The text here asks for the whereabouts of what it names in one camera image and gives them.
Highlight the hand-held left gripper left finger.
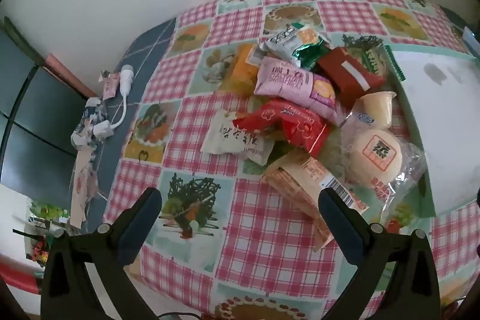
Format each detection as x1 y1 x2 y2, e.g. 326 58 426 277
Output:
40 187 163 320

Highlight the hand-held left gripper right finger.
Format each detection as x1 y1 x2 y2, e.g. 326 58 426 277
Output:
318 188 440 320

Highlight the beige wafer packet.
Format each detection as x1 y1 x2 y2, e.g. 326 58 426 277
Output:
260 155 370 249

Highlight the round bun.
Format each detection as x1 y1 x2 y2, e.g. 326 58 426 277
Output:
339 110 428 223

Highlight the red snack packet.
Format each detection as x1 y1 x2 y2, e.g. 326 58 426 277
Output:
232 99 331 157

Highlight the white snack packet black script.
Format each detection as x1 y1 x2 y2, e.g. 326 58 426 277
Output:
202 109 276 166

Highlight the red-brown packet with white stripe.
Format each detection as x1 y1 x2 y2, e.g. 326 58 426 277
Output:
317 47 387 107

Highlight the white storage box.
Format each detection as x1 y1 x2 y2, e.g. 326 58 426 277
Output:
386 44 480 217

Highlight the dark green foil snack packet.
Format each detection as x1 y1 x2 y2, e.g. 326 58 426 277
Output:
290 40 332 70

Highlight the orange snack packet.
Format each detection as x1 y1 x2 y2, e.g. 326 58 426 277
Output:
221 43 271 96

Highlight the checked printed tablecloth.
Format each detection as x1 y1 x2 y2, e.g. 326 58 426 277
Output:
103 0 480 320

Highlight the colourful toy pile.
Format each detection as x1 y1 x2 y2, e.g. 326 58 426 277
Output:
13 200 72 262

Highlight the blue floral cloth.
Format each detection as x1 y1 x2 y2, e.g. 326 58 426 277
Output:
69 97 109 231

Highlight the cream jelly cup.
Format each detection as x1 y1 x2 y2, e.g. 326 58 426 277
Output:
354 91 398 130

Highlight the small pink sachet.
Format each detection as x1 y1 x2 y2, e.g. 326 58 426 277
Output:
98 70 121 100

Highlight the red plastic object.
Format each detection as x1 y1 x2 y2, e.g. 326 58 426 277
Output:
0 258 41 294

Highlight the dark teal cabinet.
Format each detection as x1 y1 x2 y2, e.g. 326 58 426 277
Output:
0 18 89 201

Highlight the pink snack packet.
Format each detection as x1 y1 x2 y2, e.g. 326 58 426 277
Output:
254 57 337 126

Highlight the pink board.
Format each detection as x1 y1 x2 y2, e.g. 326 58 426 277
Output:
44 54 99 99

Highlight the clear green-edged snack packet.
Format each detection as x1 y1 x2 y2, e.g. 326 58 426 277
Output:
343 35 406 81

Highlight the white and green snack packet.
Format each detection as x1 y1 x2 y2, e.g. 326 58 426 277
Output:
259 23 327 60

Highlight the light blue box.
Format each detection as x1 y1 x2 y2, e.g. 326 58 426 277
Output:
462 25 480 56

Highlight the white adapter cable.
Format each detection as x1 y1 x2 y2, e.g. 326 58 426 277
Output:
92 64 135 139

